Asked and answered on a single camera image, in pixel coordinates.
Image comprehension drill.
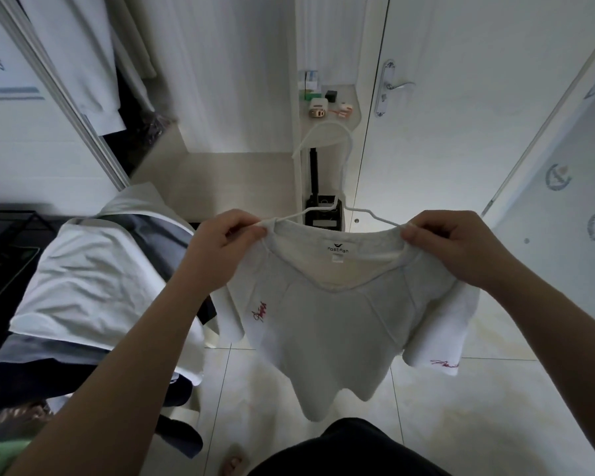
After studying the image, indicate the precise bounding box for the white t-shirt with script print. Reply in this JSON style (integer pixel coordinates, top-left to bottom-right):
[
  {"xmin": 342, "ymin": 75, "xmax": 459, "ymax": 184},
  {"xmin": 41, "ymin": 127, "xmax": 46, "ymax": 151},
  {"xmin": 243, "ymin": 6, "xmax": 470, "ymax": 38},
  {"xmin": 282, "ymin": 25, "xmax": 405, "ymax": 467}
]
[{"xmin": 15, "ymin": 0, "xmax": 160, "ymax": 137}]

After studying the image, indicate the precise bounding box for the person's left hand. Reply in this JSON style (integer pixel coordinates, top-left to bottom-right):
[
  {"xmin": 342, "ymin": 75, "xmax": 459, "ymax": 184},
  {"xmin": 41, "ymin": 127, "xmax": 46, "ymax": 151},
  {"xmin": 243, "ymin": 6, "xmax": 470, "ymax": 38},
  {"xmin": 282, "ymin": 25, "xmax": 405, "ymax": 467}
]
[{"xmin": 178, "ymin": 209, "xmax": 269, "ymax": 294}]

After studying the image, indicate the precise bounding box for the white wire hanger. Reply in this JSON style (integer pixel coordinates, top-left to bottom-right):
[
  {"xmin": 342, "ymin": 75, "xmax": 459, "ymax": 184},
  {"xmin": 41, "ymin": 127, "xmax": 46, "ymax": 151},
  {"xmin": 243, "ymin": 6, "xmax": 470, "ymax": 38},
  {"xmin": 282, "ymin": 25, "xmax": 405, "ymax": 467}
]
[{"xmin": 258, "ymin": 118, "xmax": 418, "ymax": 234}]

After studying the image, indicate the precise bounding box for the person's left forearm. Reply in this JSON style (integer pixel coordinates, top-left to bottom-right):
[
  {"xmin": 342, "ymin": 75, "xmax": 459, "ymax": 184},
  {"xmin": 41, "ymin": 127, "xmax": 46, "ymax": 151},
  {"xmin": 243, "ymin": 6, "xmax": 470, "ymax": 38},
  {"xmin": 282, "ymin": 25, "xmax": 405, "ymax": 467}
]
[{"xmin": 5, "ymin": 277, "xmax": 219, "ymax": 476}]

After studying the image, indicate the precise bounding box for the person's right forearm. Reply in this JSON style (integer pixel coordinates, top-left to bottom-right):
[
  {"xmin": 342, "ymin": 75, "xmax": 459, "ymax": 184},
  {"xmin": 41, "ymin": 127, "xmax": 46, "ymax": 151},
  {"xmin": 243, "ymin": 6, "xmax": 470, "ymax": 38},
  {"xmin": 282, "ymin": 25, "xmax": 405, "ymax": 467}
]
[{"xmin": 486, "ymin": 262, "xmax": 595, "ymax": 476}]

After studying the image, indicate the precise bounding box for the white door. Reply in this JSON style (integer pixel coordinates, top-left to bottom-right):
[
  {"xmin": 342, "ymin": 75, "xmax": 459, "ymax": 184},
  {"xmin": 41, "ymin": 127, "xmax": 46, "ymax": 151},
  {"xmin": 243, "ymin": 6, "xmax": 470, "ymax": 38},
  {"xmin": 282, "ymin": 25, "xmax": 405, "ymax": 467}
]
[{"xmin": 355, "ymin": 0, "xmax": 595, "ymax": 234}]

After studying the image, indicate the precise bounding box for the rounded corner shelf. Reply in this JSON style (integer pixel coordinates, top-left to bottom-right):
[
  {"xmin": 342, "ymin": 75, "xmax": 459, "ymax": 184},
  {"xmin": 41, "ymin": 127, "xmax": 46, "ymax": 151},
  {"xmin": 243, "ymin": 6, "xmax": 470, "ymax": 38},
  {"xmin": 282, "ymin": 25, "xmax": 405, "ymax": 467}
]
[{"xmin": 299, "ymin": 86, "xmax": 360, "ymax": 159}]

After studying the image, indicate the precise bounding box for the person's right hand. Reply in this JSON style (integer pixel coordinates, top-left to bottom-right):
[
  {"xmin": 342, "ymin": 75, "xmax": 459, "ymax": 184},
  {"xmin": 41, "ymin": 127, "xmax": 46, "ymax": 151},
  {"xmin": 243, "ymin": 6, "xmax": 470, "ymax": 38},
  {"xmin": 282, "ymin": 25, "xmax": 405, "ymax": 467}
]
[{"xmin": 399, "ymin": 210, "xmax": 522, "ymax": 294}]

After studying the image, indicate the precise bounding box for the person's dark shirt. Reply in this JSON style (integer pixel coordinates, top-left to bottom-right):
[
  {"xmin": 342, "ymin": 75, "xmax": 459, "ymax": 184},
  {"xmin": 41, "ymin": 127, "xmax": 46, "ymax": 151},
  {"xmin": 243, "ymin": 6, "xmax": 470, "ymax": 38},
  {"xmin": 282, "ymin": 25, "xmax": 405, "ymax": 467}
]
[{"xmin": 248, "ymin": 418, "xmax": 452, "ymax": 476}]

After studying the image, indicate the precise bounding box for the silver door handle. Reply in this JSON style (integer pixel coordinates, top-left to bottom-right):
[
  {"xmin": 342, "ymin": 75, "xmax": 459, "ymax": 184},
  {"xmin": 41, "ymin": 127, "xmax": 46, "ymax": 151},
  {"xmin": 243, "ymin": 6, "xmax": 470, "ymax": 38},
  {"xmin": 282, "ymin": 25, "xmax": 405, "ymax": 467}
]
[{"xmin": 375, "ymin": 59, "xmax": 418, "ymax": 119}]

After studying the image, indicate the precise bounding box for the small cream t-shirt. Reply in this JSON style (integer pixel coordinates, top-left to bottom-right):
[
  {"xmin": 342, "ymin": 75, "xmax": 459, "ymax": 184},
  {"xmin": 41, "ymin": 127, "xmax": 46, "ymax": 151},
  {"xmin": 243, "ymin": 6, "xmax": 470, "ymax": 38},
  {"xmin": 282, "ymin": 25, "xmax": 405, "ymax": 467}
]
[{"xmin": 210, "ymin": 218, "xmax": 482, "ymax": 422}]

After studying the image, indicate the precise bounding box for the black box device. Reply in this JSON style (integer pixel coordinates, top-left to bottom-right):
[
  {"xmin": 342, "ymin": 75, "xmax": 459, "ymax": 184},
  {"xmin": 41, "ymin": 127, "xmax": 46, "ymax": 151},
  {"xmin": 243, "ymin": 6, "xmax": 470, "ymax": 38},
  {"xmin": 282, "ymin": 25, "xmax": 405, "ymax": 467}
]
[{"xmin": 303, "ymin": 193, "xmax": 342, "ymax": 230}]

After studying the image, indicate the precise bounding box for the dark fabric pile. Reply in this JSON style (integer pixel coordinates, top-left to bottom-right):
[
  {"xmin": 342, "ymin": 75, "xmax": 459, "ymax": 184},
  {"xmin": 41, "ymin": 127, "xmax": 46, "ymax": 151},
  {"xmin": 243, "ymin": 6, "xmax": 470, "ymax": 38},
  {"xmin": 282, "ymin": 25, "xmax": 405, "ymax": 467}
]
[{"xmin": 129, "ymin": 112, "xmax": 180, "ymax": 165}]

